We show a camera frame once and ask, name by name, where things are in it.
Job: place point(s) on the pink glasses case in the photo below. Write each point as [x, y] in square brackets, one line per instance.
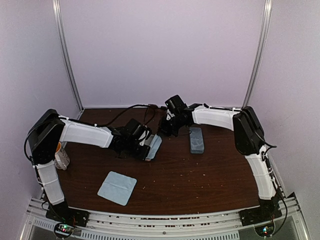
[152, 148]

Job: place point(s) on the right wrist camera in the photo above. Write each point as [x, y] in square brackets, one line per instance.
[169, 115]

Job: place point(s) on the patterned mug orange inside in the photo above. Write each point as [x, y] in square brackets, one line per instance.
[61, 158]

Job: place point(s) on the dark sunglasses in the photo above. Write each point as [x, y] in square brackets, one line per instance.
[153, 108]

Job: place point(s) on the light blue cloth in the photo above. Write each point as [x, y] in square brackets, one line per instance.
[155, 146]
[117, 188]

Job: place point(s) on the right aluminium frame post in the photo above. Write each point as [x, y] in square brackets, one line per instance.
[264, 30]

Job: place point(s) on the aluminium frame post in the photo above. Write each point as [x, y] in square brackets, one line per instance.
[264, 30]
[65, 53]

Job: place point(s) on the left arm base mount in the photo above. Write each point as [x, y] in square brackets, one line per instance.
[69, 225]

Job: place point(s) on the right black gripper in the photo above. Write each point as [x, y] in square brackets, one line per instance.
[164, 129]

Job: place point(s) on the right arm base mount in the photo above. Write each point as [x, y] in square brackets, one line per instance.
[257, 217]

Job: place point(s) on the left aluminium frame post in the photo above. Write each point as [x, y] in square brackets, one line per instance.
[65, 53]

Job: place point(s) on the aluminium front rail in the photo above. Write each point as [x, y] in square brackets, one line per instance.
[223, 225]

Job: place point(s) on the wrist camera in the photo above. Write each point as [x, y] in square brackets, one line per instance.
[145, 135]
[169, 115]

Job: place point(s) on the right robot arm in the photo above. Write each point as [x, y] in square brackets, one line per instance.
[249, 139]

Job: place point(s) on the grey-blue glasses case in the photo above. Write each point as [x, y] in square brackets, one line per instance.
[196, 141]

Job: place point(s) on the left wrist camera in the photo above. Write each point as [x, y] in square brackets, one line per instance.
[145, 135]

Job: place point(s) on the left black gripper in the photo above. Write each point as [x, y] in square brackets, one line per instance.
[143, 154]

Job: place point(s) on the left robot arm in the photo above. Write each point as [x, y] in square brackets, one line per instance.
[135, 139]

